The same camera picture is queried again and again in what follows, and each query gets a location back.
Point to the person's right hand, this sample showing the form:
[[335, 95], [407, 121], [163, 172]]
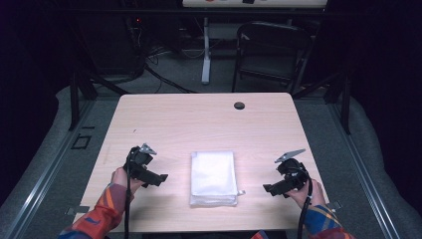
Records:
[[315, 195]]

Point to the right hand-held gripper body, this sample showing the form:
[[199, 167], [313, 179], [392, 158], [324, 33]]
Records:
[[293, 172]]

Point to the person's plaid clothing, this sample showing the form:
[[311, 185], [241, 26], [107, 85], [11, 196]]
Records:
[[260, 235]]

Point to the grey metal floor rail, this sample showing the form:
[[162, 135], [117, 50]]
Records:
[[361, 169], [49, 166]]

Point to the white cloth bag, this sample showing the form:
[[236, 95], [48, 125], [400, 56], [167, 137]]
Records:
[[212, 177]]

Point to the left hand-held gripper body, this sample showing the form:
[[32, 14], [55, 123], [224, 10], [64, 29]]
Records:
[[139, 162]]

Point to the black folding chair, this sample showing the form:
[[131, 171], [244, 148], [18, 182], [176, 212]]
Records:
[[272, 49]]

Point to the black metal stand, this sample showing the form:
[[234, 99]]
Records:
[[74, 99], [345, 106]]

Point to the white table leg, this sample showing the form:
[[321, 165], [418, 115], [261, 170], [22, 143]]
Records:
[[206, 53]]

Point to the person's left hand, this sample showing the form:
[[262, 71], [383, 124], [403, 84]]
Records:
[[120, 177]]

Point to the grey metal table bracket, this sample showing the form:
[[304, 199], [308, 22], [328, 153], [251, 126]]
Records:
[[78, 210], [335, 205]]

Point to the black computer tower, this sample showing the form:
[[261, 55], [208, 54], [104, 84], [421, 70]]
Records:
[[109, 43]]

